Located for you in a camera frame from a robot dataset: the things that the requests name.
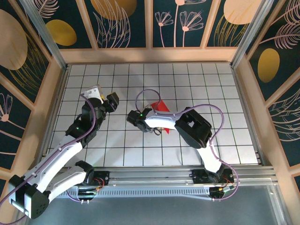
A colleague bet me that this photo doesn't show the red paper sheet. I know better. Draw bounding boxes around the red paper sheet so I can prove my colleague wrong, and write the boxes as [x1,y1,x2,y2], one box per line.
[150,101,171,135]

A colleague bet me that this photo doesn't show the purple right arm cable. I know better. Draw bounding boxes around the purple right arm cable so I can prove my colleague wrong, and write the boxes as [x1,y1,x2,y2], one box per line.
[135,89,239,202]

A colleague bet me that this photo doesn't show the aluminium table side rail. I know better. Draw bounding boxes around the aluminium table side rail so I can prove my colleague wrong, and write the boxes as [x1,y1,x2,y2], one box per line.
[231,65,269,167]
[35,65,71,169]

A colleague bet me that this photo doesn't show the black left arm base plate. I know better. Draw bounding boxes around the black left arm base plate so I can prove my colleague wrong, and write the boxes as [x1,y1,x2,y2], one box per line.
[92,170,111,187]

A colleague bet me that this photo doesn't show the slotted grey cable duct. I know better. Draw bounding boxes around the slotted grey cable duct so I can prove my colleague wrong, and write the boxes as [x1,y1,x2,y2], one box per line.
[50,187,213,198]

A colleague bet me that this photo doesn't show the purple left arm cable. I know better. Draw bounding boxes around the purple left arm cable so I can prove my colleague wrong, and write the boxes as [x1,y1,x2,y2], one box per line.
[0,93,98,225]

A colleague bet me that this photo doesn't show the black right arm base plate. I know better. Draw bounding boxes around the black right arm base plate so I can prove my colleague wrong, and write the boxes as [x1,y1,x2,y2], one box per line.
[191,169,234,185]

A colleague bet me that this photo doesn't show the long aluminium mounting rail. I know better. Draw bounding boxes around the long aluminium mounting rail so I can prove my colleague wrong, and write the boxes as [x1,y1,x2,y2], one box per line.
[23,165,279,189]

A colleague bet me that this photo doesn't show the small wired controller board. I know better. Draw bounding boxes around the small wired controller board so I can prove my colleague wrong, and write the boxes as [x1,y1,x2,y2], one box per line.
[208,185,235,202]
[76,186,101,204]

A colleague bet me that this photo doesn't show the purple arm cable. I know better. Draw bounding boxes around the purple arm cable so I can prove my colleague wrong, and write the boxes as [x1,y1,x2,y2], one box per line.
[0,93,98,225]
[135,89,239,202]

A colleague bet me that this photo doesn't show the slanted aluminium frame post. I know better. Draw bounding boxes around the slanted aluminium frame post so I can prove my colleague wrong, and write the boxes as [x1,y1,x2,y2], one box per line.
[20,0,69,71]
[230,0,281,68]

